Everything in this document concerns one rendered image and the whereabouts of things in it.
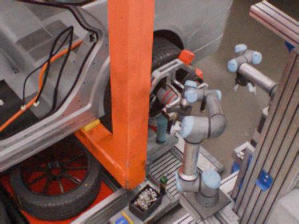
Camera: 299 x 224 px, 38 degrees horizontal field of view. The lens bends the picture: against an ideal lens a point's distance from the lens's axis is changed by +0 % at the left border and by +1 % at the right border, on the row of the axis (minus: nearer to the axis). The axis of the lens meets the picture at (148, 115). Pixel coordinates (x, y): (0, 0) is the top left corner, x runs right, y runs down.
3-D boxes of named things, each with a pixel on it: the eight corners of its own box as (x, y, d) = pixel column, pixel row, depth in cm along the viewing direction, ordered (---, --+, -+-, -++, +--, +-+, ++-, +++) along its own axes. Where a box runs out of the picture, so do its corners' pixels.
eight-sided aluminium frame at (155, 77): (185, 100, 357) (193, 49, 316) (191, 105, 353) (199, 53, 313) (134, 131, 332) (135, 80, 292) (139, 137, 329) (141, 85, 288)
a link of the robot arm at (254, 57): (250, 68, 269) (238, 65, 278) (263, 62, 274) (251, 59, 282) (249, 57, 266) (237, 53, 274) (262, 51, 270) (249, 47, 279)
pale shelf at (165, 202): (155, 187, 317) (156, 185, 315) (171, 203, 309) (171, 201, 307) (109, 221, 298) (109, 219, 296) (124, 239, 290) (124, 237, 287)
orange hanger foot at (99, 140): (91, 124, 343) (88, 93, 317) (132, 166, 317) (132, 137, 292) (73, 134, 335) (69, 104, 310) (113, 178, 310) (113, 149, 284)
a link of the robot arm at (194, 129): (199, 196, 255) (211, 126, 221) (174, 195, 255) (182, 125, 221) (198, 181, 264) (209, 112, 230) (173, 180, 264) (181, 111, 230)
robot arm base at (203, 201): (223, 199, 267) (226, 191, 260) (205, 211, 261) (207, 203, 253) (207, 182, 275) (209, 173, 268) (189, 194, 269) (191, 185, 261)
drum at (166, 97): (169, 93, 333) (170, 80, 322) (187, 109, 322) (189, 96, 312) (155, 101, 326) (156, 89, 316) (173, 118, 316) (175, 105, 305)
